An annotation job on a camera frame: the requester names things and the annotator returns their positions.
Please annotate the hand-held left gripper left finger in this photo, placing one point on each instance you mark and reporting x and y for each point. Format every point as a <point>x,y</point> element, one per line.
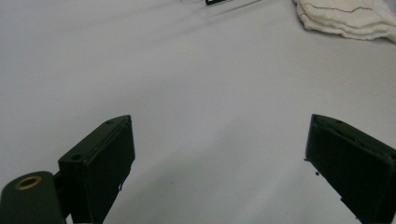
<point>102,165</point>

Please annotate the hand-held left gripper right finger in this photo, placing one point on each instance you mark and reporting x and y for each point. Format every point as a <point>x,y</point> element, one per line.
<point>351,168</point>

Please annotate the white towel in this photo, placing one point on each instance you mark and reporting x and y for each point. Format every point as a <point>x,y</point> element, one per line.
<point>345,18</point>

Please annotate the white table cover sheet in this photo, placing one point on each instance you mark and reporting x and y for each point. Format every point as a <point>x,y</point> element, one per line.
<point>199,81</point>

